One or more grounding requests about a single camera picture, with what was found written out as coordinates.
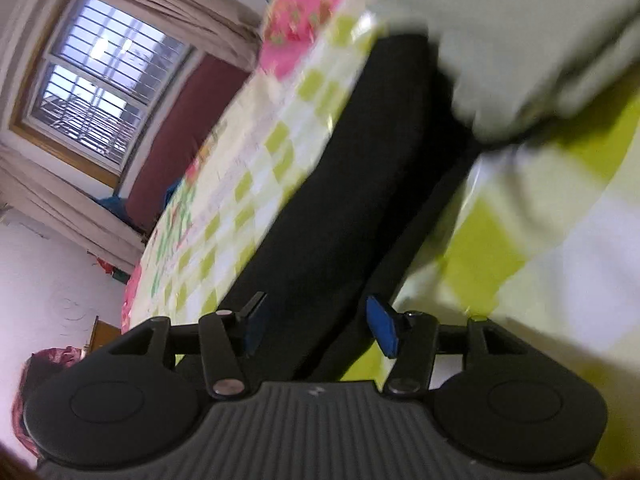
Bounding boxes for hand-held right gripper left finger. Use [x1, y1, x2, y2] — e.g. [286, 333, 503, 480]
[102, 291, 269, 402]

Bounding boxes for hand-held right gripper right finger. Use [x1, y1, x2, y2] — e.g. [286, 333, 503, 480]
[366, 294, 531, 397]

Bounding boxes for pink patterned cloth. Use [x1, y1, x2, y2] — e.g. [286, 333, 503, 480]
[12, 345, 90, 453]

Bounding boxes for printed cartoon quilt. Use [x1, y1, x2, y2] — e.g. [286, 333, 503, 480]
[121, 105, 236, 333]

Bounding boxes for folded grey-green pants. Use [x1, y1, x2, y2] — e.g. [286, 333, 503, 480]
[370, 0, 640, 148]

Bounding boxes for blue cloth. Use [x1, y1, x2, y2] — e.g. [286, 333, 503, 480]
[92, 195, 137, 227]

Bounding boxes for maroon sofa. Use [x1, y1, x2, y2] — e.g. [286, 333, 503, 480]
[120, 55, 251, 235]

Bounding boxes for red and green bag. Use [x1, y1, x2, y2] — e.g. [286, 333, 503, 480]
[95, 257, 129, 287]

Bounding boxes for barred window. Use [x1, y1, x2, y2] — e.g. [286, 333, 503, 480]
[10, 0, 197, 188]

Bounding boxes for pink printed pillow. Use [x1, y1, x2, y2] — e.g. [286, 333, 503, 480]
[260, 0, 353, 81]

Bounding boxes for black pants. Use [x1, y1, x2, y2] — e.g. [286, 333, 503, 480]
[220, 32, 481, 386]

